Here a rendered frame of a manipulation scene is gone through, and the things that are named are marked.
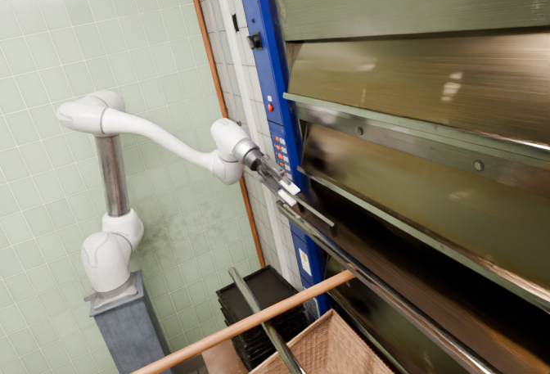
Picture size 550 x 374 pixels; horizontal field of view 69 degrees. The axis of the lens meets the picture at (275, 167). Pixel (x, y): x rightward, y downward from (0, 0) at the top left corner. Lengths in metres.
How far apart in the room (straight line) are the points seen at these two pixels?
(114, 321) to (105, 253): 0.30
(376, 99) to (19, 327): 2.14
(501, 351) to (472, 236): 0.20
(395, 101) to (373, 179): 0.26
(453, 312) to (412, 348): 0.44
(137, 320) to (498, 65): 1.65
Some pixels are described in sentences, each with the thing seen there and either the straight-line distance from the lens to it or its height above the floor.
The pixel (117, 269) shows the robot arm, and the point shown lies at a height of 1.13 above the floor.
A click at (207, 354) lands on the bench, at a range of 2.07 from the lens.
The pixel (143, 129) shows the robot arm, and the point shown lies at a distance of 1.55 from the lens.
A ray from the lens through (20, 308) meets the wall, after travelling 2.48.
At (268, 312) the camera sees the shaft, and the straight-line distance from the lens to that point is 1.20.
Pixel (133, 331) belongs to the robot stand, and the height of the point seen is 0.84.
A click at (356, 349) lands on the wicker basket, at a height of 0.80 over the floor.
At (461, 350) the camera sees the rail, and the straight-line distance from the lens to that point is 0.84.
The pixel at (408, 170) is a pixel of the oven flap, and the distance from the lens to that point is 0.99.
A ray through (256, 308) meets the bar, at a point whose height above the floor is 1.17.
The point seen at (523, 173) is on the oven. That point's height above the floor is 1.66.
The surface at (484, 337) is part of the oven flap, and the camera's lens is 0.88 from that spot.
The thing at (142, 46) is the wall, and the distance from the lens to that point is 2.11.
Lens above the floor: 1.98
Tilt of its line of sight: 21 degrees down
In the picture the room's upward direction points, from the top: 12 degrees counter-clockwise
